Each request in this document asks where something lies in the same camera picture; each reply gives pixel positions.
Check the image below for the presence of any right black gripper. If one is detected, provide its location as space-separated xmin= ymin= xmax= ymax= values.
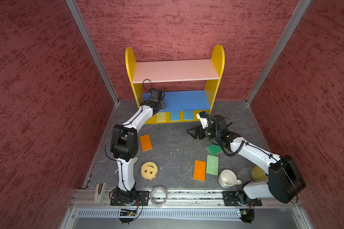
xmin=186 ymin=124 xmax=219 ymax=140

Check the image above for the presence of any orange sponge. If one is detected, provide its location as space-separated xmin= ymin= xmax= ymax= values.
xmin=193 ymin=160 xmax=206 ymax=181
xmin=140 ymin=134 xmax=153 ymax=152

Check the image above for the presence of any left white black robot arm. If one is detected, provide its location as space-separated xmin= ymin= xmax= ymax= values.
xmin=105 ymin=88 xmax=166 ymax=204

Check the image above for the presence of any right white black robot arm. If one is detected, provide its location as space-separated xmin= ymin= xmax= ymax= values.
xmin=187 ymin=111 xmax=306 ymax=206

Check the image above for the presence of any blue lower shelf board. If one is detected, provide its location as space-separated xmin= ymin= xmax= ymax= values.
xmin=141 ymin=90 xmax=211 ymax=114

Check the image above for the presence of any yellow shelf unit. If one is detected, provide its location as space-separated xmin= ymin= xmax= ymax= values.
xmin=125 ymin=44 xmax=225 ymax=124

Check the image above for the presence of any pink upper shelf board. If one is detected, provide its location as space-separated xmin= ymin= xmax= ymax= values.
xmin=132 ymin=59 xmax=225 ymax=84

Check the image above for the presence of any green scrub sponge dark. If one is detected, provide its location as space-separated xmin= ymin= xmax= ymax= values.
xmin=206 ymin=145 xmax=223 ymax=156

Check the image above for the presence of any light green sponge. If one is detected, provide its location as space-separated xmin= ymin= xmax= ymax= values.
xmin=206 ymin=155 xmax=219 ymax=176

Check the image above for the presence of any white ceramic mug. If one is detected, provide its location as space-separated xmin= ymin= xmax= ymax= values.
xmin=218 ymin=169 xmax=242 ymax=189

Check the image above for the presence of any yellow smiley face sponge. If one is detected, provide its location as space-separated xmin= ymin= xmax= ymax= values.
xmin=140 ymin=161 xmax=158 ymax=181

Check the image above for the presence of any yellow cup with pens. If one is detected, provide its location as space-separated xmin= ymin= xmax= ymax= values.
xmin=251 ymin=166 xmax=268 ymax=182

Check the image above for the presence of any clear tape roll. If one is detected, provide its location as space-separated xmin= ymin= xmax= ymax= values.
xmin=150 ymin=186 xmax=168 ymax=208

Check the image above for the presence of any beige stapler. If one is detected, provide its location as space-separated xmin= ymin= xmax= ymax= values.
xmin=94 ymin=182 xmax=108 ymax=205

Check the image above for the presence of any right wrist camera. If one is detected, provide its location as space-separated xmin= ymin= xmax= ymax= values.
xmin=196 ymin=111 xmax=210 ymax=129

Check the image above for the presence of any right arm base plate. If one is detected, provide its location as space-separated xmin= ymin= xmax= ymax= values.
xmin=222 ymin=191 xmax=262 ymax=207

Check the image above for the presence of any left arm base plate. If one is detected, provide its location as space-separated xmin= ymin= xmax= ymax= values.
xmin=110 ymin=190 xmax=150 ymax=207

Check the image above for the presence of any aluminium rail front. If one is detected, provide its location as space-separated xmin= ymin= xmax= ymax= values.
xmin=70 ymin=189 xmax=302 ymax=209

